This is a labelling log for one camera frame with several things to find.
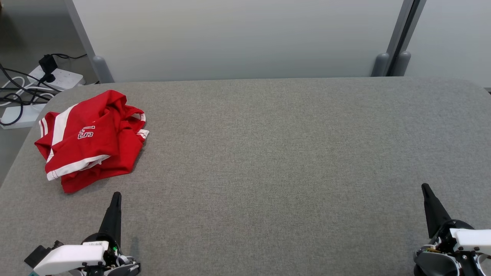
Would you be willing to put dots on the white flat power block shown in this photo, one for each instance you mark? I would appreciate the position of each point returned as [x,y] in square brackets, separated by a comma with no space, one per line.
[32,113]

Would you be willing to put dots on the red shorts with white stripe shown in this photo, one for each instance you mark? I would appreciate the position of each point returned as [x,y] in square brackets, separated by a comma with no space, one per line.
[84,130]

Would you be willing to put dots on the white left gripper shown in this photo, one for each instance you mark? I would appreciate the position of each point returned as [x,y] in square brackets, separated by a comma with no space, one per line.
[69,258]

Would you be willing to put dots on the black plug adapter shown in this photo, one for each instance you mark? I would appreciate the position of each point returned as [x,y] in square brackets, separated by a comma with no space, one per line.
[48,63]

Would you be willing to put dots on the grey partition post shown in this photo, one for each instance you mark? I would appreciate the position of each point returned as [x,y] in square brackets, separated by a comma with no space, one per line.
[416,19]
[399,27]
[78,27]

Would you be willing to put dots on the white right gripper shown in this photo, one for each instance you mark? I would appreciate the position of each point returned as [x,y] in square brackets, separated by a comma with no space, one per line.
[468,239]

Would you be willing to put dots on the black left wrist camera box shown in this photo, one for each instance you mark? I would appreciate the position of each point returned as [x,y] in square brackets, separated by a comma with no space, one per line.
[40,255]

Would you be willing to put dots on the grey rounded partition foot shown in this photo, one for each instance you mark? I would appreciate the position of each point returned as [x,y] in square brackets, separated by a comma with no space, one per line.
[379,65]
[401,63]
[102,71]

